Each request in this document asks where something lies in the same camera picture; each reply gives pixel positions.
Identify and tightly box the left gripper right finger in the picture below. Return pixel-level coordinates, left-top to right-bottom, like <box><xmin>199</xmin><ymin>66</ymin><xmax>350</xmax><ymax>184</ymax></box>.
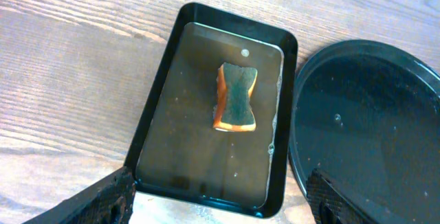
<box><xmin>306</xmin><ymin>168</ymin><xmax>375</xmax><ymax>224</ymax></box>

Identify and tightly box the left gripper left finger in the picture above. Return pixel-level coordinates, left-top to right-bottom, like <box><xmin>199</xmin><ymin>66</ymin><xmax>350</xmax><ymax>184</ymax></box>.
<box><xmin>25</xmin><ymin>166</ymin><xmax>136</xmax><ymax>224</ymax></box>

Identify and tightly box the orange green scrub sponge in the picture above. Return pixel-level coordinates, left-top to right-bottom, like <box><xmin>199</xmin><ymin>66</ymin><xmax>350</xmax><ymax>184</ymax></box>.
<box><xmin>212</xmin><ymin>63</ymin><xmax>258</xmax><ymax>132</ymax></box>

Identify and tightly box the black rectangular tray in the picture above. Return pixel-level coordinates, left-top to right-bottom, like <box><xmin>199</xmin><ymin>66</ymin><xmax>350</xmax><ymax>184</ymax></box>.
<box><xmin>124</xmin><ymin>2</ymin><xmax>298</xmax><ymax>219</ymax></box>

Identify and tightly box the black round tray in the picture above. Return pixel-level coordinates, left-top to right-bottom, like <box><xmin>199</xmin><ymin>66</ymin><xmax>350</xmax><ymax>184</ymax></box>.
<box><xmin>289</xmin><ymin>40</ymin><xmax>439</xmax><ymax>223</ymax></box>

